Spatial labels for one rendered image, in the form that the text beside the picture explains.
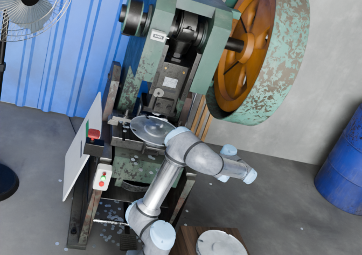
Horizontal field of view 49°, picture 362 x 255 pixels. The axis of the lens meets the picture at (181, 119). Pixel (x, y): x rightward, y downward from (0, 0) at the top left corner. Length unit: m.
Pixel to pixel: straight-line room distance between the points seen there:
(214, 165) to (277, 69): 0.54
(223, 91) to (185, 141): 0.76
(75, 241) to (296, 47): 1.63
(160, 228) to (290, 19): 1.09
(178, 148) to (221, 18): 0.72
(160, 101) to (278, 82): 0.64
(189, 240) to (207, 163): 0.76
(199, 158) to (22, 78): 2.17
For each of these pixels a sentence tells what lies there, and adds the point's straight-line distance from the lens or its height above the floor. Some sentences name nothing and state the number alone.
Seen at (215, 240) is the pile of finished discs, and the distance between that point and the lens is 2.31.
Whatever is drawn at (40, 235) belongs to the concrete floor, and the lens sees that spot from 2.55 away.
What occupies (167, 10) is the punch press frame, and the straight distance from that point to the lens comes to 1.93.
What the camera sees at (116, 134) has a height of 0.70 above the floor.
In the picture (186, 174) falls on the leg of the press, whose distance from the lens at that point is 2.23.
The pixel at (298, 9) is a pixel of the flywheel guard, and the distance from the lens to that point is 1.94.
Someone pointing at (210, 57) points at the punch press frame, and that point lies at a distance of 2.04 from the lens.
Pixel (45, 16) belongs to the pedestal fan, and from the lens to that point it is 2.23.
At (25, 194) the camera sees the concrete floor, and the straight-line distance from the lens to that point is 2.78.
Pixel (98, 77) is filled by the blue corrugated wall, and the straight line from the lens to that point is 3.42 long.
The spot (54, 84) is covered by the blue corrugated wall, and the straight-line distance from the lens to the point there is 3.47.
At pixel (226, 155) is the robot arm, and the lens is 1.98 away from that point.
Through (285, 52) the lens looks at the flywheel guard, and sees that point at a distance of 1.85.
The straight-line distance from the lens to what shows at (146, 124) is 2.23.
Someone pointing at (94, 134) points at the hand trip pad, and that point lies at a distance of 2.06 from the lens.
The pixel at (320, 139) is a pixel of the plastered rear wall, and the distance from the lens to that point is 4.30.
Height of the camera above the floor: 1.88
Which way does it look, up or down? 27 degrees down
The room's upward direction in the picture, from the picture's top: 21 degrees clockwise
